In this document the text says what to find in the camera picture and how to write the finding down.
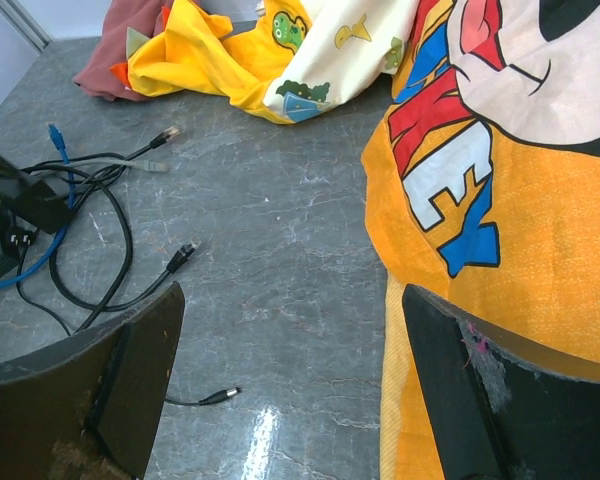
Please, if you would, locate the black ethernet cable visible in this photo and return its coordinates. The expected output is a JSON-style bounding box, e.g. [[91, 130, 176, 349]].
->
[[17, 125, 202, 337]]

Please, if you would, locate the maroon red cloth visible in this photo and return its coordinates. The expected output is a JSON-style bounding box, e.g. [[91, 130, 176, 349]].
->
[[73, 0, 173, 102]]

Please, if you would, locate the yellow dinosaur garment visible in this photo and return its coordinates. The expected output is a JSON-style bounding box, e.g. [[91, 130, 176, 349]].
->
[[110, 1, 313, 124]]

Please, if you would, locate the blue ethernet cable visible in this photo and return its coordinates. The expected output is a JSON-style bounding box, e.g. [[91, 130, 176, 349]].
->
[[0, 122, 76, 293]]

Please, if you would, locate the orange Mickey Mouse pillow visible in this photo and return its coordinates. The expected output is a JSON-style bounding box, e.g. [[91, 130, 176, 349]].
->
[[361, 1, 600, 479]]

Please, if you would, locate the grey ethernet cable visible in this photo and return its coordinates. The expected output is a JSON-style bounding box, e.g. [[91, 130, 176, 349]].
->
[[22, 156, 171, 176]]

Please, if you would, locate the cream dinosaur print cloth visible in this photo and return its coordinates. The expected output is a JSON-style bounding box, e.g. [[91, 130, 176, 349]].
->
[[257, 1, 419, 123]]

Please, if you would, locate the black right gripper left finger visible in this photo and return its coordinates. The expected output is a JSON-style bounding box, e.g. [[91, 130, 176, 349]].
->
[[0, 283, 185, 479]]

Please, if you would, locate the black power adapter brick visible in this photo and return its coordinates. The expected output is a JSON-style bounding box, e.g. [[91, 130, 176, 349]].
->
[[0, 177, 73, 234]]

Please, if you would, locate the black barrel plug power cable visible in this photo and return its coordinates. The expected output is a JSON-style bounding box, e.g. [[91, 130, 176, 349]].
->
[[164, 385, 244, 407]]

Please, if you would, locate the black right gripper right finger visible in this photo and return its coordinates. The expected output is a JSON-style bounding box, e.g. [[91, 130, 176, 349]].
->
[[402, 285, 600, 479]]

